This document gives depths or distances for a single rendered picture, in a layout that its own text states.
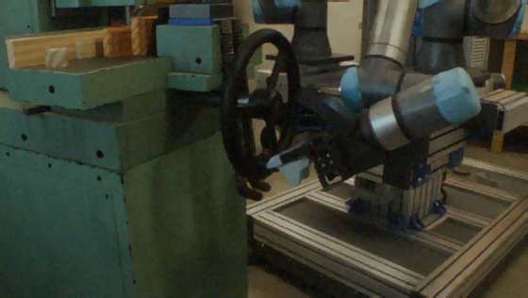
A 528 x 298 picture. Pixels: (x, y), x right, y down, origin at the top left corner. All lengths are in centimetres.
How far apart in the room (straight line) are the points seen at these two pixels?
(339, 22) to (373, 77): 360
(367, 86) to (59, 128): 58
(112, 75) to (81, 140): 16
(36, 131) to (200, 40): 39
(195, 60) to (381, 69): 34
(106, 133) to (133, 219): 17
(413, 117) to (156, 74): 48
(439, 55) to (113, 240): 94
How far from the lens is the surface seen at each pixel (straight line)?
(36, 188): 110
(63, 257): 112
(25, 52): 93
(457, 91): 67
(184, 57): 92
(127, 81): 85
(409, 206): 172
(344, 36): 439
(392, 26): 85
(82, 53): 98
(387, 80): 80
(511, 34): 133
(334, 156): 73
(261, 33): 86
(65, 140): 96
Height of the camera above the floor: 101
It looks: 18 degrees down
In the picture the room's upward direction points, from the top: straight up
